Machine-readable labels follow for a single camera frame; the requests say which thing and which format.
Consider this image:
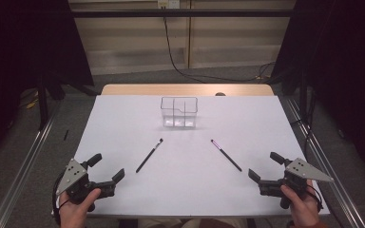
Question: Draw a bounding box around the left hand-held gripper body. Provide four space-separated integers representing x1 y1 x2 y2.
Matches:
55 158 117 213

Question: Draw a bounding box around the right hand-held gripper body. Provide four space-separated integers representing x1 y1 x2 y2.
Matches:
259 157 335 210

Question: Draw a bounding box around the black pen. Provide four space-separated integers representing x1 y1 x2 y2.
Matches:
135 138 164 174

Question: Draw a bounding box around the clear plastic organizer box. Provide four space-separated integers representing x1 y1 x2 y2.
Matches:
160 96 199 129

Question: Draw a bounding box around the person's left hand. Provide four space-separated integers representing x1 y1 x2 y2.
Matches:
58 188 103 228

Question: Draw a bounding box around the person's right hand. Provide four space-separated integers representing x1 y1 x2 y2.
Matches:
279 180 322 228

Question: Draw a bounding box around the white table sheet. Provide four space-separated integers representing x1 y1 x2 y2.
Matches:
51 94 331 219

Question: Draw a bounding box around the dark curtain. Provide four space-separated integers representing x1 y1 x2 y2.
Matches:
0 0 94 165
270 0 365 181

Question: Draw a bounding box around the left hand-held gripper cable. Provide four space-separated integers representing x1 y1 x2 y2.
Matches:
51 172 70 224

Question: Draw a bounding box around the hand-held gripper cable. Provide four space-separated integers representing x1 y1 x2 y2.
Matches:
307 184 325 213
51 172 70 224

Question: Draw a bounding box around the right hand-held gripper cable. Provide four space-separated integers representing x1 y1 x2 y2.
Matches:
307 184 325 213

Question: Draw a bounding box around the aluminium frame rail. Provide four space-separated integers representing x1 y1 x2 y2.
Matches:
0 101 63 228
284 96 365 228

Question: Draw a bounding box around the black stand post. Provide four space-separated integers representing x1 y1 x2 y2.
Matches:
298 72 310 118
36 74 50 131

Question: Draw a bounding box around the black wall cable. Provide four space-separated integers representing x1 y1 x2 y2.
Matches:
162 6 277 84

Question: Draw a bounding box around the black horizontal frame bar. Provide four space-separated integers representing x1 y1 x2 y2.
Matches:
70 9 296 18

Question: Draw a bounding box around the white wall socket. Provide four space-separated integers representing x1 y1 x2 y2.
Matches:
157 0 181 10

